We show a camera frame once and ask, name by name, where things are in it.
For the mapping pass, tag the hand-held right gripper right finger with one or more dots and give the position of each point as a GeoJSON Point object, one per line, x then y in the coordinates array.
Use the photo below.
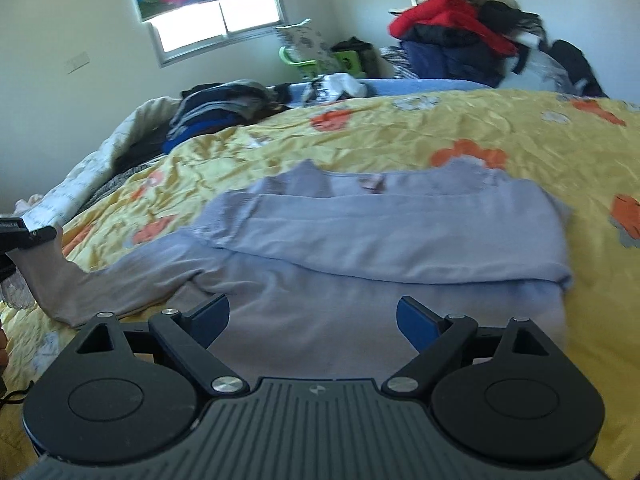
{"type": "Point", "coordinates": [412, 321]}

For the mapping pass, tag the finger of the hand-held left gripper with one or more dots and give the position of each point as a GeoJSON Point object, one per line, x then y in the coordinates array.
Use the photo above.
{"type": "Point", "coordinates": [15, 234]}

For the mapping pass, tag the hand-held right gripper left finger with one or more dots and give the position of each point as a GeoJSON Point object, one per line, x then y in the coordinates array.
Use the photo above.
{"type": "Point", "coordinates": [212, 316]}

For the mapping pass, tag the lavender knit sweater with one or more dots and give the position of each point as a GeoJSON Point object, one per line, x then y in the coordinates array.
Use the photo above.
{"type": "Point", "coordinates": [350, 240]}

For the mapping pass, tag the stack of folded dark clothes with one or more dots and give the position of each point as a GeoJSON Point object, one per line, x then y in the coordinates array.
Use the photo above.
{"type": "Point", "coordinates": [215, 107]}

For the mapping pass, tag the white quilt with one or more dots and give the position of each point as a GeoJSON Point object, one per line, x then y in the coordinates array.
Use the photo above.
{"type": "Point", "coordinates": [100, 160]}

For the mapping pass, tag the yellow carrot-print blanket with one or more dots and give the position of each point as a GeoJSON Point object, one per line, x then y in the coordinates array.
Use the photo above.
{"type": "Point", "coordinates": [400, 130]}

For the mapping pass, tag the blue quilted bedspread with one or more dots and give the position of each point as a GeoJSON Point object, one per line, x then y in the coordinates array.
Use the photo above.
{"type": "Point", "coordinates": [425, 86]}

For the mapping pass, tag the white plastic bag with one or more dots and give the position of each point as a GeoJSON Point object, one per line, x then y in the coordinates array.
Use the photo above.
{"type": "Point", "coordinates": [340, 85]}

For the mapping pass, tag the houndstooth cloth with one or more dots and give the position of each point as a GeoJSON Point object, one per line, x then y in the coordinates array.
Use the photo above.
{"type": "Point", "coordinates": [395, 62]}

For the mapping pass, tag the navy jacket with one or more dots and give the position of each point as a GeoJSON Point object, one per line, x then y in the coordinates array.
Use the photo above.
{"type": "Point", "coordinates": [450, 60]}

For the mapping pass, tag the green plastic chair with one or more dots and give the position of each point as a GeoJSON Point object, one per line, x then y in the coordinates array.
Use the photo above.
{"type": "Point", "coordinates": [300, 64]}

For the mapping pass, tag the dark bag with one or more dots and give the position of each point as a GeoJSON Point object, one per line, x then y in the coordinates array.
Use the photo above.
{"type": "Point", "coordinates": [362, 52]}

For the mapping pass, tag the clear bedding bag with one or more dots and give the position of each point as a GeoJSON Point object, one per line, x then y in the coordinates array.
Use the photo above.
{"type": "Point", "coordinates": [540, 72]}

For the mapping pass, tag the floral white pillow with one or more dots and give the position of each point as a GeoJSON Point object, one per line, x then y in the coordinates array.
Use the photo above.
{"type": "Point", "coordinates": [310, 42]}

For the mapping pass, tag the window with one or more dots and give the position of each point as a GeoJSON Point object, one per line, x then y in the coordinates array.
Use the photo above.
{"type": "Point", "coordinates": [220, 20]}

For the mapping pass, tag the black garment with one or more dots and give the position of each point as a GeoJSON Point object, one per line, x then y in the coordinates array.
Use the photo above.
{"type": "Point", "coordinates": [575, 67]}

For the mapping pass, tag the red puffer jacket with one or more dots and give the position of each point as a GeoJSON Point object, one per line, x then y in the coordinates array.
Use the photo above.
{"type": "Point", "coordinates": [450, 15]}

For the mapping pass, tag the white wall switch plate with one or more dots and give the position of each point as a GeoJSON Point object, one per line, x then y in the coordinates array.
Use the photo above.
{"type": "Point", "coordinates": [77, 63]}

